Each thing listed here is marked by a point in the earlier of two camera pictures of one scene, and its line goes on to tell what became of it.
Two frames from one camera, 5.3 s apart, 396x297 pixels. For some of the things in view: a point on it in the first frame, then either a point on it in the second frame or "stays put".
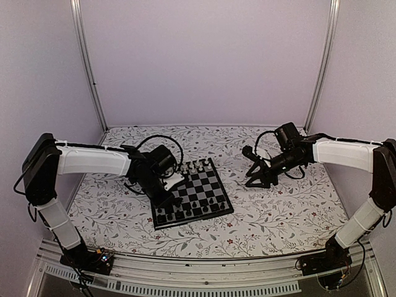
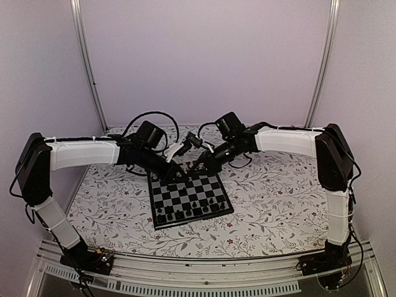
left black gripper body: [150, 185] to [146, 162]
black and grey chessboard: [200, 197] stays put
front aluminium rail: [201, 279] stays put
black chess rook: [161, 218] stays put
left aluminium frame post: [76, 10] stays put
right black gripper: [263, 174] to [209, 160]
